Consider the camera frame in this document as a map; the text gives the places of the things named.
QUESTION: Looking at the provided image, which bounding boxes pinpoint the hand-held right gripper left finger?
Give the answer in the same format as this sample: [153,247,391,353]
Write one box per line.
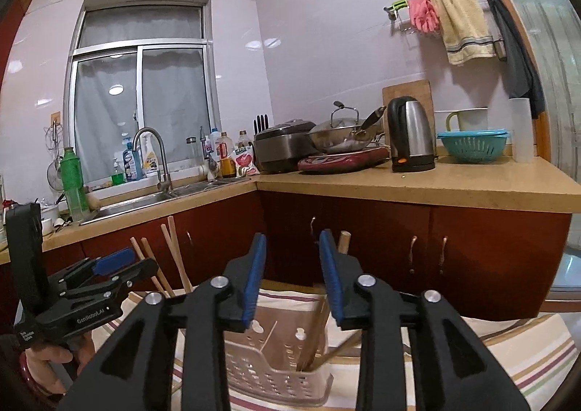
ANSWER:
[57,232,268,411]

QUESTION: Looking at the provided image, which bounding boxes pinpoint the beige plastic utensil basket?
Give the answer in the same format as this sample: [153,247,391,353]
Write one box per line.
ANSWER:
[222,290,336,408]

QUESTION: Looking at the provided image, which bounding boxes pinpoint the teal plastic colander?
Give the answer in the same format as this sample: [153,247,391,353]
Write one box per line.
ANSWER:
[436,129,511,164]

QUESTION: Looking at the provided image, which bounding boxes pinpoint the red induction cooker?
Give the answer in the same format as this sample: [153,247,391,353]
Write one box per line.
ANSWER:
[297,146,391,173]

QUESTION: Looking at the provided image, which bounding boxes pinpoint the white plastic container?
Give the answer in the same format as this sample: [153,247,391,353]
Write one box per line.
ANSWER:
[508,97,535,163]

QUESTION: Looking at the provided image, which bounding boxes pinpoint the steel kitchen faucet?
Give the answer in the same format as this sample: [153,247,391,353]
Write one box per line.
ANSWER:
[133,127,174,193]

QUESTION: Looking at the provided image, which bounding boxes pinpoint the pink rubber gloves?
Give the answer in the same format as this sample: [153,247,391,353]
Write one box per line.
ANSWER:
[407,0,441,34]

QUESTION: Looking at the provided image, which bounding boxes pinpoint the amber oil bottle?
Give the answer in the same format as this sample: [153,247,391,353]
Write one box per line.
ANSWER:
[218,132,237,178]

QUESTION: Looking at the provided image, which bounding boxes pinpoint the wooden cutting board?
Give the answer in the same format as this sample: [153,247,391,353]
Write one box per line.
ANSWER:
[382,79,435,157]

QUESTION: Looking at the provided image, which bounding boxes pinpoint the red kitchen cabinet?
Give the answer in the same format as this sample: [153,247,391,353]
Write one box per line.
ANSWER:
[0,190,573,325]

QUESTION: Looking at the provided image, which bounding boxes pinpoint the grey rice cooker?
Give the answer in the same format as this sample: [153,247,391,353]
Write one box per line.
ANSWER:
[253,119,318,174]

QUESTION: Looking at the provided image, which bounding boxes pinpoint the glass pot lid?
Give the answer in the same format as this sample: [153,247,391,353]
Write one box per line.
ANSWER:
[318,101,364,134]

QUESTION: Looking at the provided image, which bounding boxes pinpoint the steel wok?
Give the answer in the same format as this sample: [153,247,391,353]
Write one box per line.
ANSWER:
[309,106,389,155]

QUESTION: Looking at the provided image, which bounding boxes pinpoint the hanging metal strainer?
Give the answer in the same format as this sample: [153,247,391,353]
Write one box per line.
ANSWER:
[45,120,64,191]

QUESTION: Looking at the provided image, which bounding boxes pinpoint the aluminium frame window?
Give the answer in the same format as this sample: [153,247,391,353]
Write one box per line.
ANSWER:
[64,0,221,187]

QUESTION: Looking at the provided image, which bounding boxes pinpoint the dark grey cloth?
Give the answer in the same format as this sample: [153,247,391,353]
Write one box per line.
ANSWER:
[483,0,545,118]

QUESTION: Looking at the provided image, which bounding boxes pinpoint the steel kitchen sink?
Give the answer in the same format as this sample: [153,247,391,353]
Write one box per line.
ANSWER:
[79,179,248,225]

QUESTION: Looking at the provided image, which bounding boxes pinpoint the steel electric kettle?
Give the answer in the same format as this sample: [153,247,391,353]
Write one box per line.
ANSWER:
[387,96,437,173]

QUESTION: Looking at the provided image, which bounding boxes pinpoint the person's left hand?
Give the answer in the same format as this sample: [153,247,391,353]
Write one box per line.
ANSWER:
[19,333,96,395]

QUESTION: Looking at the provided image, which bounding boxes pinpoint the metal towel rack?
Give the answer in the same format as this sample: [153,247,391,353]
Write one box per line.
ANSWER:
[383,0,507,60]

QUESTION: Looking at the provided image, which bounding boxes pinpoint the yellow towel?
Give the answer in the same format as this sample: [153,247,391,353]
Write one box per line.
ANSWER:
[428,0,497,67]

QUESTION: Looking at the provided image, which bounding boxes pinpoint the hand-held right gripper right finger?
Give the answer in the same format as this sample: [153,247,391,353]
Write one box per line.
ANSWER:
[318,229,532,411]

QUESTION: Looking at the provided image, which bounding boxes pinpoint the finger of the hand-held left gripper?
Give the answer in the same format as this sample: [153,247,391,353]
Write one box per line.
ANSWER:
[62,259,159,303]
[48,248,136,288]

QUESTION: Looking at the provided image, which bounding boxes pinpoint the white ceramic bowl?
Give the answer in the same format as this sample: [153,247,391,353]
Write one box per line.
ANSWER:
[41,204,60,234]

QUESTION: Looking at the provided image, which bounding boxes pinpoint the red and white packet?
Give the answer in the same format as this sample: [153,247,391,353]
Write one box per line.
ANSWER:
[231,146,259,178]

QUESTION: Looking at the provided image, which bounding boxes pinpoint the striped tablecloth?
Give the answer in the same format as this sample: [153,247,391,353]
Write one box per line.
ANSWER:
[88,281,579,411]

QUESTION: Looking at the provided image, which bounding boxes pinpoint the white spray bottle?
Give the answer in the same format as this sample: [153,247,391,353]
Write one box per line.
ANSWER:
[141,133,159,176]

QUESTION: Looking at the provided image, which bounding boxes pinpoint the white mug green handle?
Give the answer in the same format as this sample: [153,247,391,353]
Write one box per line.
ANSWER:
[446,108,490,132]

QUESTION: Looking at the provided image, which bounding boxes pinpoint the blue detergent bottle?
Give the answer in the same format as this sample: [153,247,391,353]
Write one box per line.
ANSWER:
[123,142,145,180]

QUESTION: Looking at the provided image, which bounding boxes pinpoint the green plastic bottle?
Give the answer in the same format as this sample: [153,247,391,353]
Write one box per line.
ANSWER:
[60,146,90,223]

